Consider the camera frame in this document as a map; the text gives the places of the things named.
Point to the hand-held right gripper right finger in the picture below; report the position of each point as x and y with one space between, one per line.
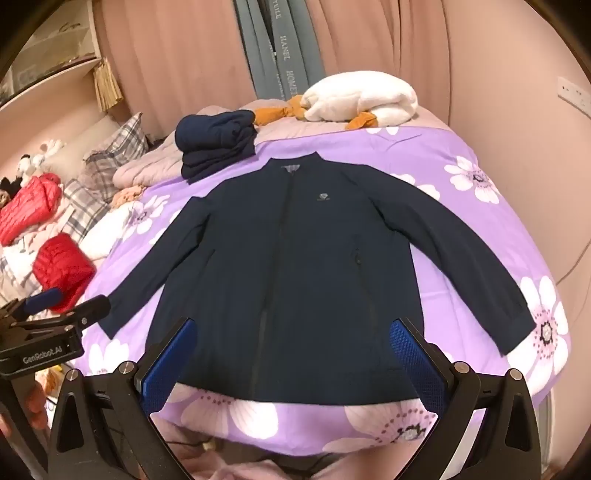
415 364

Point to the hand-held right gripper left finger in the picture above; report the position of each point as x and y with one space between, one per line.
167 364

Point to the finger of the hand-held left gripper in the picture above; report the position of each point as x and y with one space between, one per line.
44 297
87 310

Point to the navy zip jacket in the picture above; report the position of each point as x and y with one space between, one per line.
300 277

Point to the folded navy clothes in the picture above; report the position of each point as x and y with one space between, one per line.
217 143

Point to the person's left hand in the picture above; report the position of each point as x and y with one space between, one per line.
38 406

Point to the white bedding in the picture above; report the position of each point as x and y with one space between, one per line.
108 230

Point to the peach cloth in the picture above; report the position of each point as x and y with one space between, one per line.
125 196

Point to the person's pink clothing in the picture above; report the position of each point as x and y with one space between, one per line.
240 464

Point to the white plush toy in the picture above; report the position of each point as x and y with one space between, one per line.
39 159

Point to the pink quilt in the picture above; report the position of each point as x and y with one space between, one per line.
147 164

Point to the purple floral bedsheet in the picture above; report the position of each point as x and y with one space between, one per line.
392 147

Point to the beige curtain tassel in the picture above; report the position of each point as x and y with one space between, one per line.
107 85

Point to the white plush duck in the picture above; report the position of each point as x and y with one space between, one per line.
360 99

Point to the pink curtain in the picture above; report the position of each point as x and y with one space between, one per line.
184 55

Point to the grey curtain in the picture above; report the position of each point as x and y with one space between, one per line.
277 46

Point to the white wall shelf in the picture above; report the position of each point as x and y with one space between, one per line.
51 50

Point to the white wall socket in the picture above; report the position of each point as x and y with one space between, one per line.
571 93

